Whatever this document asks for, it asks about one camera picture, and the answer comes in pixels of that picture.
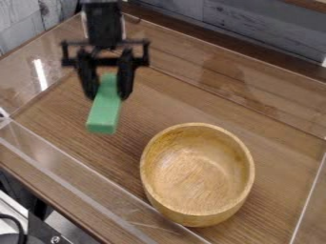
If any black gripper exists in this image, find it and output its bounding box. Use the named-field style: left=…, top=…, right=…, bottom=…
left=62, top=3, right=150, bottom=100

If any green rectangular block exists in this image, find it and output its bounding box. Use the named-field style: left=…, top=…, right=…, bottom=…
left=86, top=73, right=122, bottom=134

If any brown wooden bowl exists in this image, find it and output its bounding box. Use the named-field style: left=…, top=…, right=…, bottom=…
left=141, top=123, right=257, bottom=228

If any clear acrylic tray wall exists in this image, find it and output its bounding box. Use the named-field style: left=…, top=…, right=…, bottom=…
left=0, top=16, right=326, bottom=244

